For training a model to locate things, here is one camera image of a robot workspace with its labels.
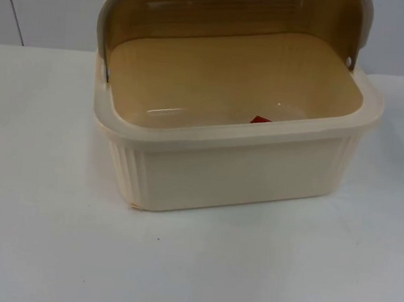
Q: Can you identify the red block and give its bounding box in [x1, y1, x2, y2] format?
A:
[248, 114, 273, 126]

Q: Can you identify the cream lid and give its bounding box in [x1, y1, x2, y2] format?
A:
[94, 0, 379, 103]

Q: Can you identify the cream box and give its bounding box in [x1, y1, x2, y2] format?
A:
[84, 27, 391, 229]

